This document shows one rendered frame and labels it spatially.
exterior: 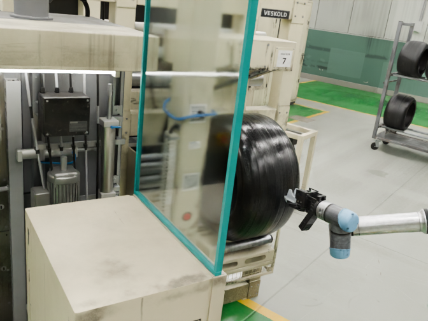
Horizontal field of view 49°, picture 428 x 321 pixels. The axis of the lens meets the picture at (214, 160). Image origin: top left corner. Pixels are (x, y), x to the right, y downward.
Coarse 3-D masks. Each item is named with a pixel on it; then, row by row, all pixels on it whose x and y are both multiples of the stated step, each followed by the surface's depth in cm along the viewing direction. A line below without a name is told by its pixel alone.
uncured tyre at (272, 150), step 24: (264, 120) 204; (240, 144) 191; (264, 144) 192; (288, 144) 199; (240, 168) 190; (264, 168) 188; (288, 168) 194; (240, 192) 191; (264, 192) 188; (240, 216) 193; (264, 216) 193; (288, 216) 202
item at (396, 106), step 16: (400, 32) 665; (416, 48) 661; (400, 64) 673; (416, 64) 660; (400, 80) 729; (384, 96) 693; (400, 96) 697; (384, 112) 700; (400, 112) 684; (400, 128) 698; (400, 144) 692; (416, 144) 702
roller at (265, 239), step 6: (270, 234) 220; (240, 240) 212; (246, 240) 212; (252, 240) 214; (258, 240) 215; (264, 240) 217; (270, 240) 219; (228, 246) 206; (234, 246) 208; (240, 246) 210; (246, 246) 212; (252, 246) 214; (228, 252) 207
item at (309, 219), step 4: (308, 212) 181; (312, 212) 179; (308, 216) 181; (312, 216) 179; (304, 220) 182; (308, 220) 181; (312, 220) 182; (300, 224) 185; (304, 224) 183; (308, 224) 183; (312, 224) 185; (300, 228) 185; (304, 228) 184; (308, 228) 184
